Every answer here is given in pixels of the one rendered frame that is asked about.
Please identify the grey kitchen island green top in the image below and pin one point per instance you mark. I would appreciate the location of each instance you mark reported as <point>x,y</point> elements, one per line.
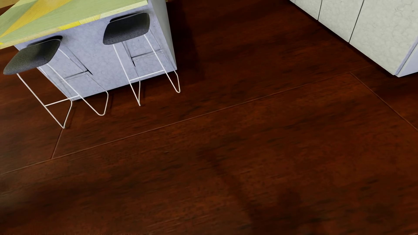
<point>94,55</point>

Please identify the pale marbled cabinet row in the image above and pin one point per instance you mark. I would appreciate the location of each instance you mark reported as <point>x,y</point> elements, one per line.
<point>375,26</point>

